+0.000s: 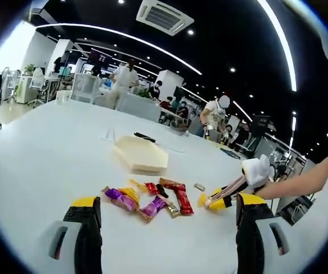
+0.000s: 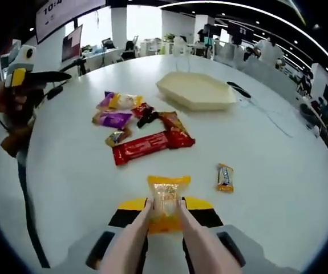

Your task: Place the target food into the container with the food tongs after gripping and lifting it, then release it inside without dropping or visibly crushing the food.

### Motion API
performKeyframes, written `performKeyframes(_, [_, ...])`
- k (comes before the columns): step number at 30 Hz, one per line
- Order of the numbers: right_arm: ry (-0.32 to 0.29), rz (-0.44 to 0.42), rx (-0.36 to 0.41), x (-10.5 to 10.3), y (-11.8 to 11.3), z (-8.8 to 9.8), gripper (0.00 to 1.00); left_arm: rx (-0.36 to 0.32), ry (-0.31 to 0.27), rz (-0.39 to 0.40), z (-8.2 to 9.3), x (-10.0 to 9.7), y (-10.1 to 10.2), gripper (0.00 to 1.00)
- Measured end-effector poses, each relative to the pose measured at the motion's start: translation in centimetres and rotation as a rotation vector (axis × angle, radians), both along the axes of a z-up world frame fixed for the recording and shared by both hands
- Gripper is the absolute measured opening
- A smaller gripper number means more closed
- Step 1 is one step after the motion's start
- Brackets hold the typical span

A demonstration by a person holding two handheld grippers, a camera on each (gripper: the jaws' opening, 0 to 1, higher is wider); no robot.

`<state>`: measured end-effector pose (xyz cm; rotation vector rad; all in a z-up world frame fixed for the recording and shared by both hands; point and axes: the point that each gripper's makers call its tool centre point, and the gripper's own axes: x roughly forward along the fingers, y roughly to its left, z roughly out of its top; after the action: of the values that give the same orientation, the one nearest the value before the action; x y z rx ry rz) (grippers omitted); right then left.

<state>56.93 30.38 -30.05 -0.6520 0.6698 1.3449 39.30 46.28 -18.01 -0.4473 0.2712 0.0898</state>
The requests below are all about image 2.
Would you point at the pink-screen monitor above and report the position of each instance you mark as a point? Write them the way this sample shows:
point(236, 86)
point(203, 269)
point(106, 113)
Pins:
point(72, 42)

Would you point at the white mesh chair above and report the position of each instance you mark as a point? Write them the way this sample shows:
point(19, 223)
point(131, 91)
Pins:
point(226, 54)

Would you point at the large display screen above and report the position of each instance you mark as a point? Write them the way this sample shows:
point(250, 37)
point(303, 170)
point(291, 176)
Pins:
point(66, 20)

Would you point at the white desk partition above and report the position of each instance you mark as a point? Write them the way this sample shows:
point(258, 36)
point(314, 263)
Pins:
point(269, 77)

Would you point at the small red food packet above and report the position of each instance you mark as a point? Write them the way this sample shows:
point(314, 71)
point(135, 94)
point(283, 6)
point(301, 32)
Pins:
point(139, 110)

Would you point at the orange food candy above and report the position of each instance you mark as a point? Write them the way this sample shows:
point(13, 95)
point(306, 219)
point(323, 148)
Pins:
point(225, 178)

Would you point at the black oblong object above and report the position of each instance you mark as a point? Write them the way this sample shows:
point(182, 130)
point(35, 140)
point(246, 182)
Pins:
point(54, 93)

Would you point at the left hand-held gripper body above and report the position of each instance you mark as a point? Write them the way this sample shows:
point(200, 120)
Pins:
point(24, 58)

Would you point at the gold food candy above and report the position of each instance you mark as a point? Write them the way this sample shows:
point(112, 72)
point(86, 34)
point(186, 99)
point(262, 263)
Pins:
point(117, 137)

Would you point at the black office chair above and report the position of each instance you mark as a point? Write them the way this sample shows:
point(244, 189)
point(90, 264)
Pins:
point(129, 48)

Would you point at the potted plant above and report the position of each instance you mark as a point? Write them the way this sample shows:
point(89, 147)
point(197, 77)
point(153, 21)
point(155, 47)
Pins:
point(169, 37)

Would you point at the long red food bar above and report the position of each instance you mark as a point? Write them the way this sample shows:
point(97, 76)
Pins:
point(141, 148)

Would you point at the dark candy food clear wrapper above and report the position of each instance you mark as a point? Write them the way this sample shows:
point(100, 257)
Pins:
point(146, 119)

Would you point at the operator person in white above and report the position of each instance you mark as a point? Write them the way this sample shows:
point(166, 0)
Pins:
point(1, 199)

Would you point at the red-brown food packet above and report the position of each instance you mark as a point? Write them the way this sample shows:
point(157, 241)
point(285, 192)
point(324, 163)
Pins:
point(178, 131)

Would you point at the small side table on stand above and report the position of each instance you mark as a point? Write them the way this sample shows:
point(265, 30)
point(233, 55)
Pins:
point(81, 67)

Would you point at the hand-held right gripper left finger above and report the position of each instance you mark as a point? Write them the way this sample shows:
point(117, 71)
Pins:
point(115, 218)

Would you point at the yellow pastry food packet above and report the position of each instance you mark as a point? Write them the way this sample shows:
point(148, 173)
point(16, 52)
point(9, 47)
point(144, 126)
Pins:
point(166, 194)
point(125, 101)

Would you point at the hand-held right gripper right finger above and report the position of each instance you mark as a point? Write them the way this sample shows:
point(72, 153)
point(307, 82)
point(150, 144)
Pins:
point(209, 218)

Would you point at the cream hexagonal container tray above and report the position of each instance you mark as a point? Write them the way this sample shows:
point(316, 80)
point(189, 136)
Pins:
point(198, 91)

